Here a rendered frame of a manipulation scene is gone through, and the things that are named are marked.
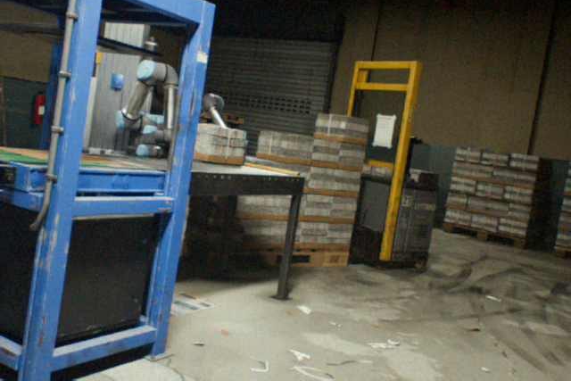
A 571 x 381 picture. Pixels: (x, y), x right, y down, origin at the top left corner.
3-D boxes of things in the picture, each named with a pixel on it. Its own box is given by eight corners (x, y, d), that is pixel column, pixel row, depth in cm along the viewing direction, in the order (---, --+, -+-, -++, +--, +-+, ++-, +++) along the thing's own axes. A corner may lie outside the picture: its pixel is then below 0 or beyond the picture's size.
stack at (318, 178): (179, 254, 478) (195, 149, 474) (294, 254, 551) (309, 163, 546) (205, 268, 448) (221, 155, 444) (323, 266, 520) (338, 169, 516)
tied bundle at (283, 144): (254, 157, 509) (259, 129, 508) (282, 161, 527) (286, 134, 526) (282, 162, 480) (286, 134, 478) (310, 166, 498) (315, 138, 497)
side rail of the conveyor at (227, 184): (295, 194, 398) (299, 175, 397) (302, 195, 395) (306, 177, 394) (148, 193, 284) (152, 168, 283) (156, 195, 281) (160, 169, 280)
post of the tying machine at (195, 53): (152, 348, 278) (202, 5, 270) (166, 354, 274) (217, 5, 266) (137, 352, 271) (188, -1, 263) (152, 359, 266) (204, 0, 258)
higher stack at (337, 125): (294, 254, 550) (316, 112, 544) (318, 254, 569) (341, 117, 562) (322, 266, 520) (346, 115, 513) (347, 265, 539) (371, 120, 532)
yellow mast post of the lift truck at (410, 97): (376, 258, 546) (408, 61, 537) (383, 258, 551) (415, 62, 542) (383, 260, 539) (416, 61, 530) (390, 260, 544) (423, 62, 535)
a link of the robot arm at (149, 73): (137, 136, 400) (169, 72, 369) (115, 132, 391) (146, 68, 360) (134, 122, 407) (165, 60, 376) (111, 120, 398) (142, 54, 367)
